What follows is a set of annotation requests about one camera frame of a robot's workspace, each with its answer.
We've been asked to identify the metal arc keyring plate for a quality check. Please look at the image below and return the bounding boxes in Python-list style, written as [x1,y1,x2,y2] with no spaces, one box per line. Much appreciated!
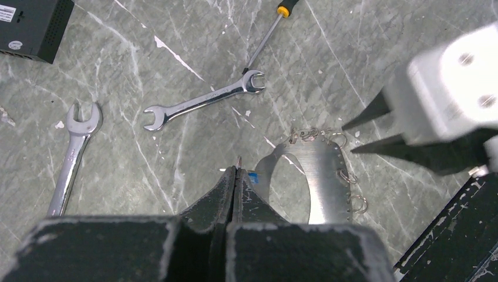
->
[250,127,369,224]

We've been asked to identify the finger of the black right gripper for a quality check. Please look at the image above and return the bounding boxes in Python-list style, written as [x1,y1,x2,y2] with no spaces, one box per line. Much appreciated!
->
[351,129,497,176]
[341,89,391,130]

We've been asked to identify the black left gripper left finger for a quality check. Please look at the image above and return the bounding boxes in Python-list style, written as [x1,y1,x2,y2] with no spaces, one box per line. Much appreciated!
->
[3,167,237,281]

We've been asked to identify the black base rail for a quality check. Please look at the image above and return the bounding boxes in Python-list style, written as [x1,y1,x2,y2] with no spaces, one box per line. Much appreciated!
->
[394,173,497,281]

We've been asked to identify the black box with label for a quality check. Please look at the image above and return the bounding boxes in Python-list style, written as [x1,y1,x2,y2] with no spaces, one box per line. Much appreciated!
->
[1,0,75,64]

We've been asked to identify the small silver wrench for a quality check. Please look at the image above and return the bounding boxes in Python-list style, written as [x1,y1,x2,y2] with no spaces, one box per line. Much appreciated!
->
[143,70,265,132]

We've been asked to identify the yellow black screwdriver near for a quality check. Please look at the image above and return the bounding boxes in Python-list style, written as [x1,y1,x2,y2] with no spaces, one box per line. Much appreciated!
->
[242,0,299,75]

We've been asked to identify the large silver wrench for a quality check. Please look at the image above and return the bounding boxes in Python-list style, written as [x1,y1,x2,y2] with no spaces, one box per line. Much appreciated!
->
[46,102,103,217]

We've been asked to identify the blue key tag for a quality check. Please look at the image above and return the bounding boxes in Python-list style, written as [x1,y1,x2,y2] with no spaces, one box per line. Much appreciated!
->
[248,172,259,185]

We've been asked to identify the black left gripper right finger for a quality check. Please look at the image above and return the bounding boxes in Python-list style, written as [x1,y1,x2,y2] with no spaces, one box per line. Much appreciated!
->
[226,169,395,281]

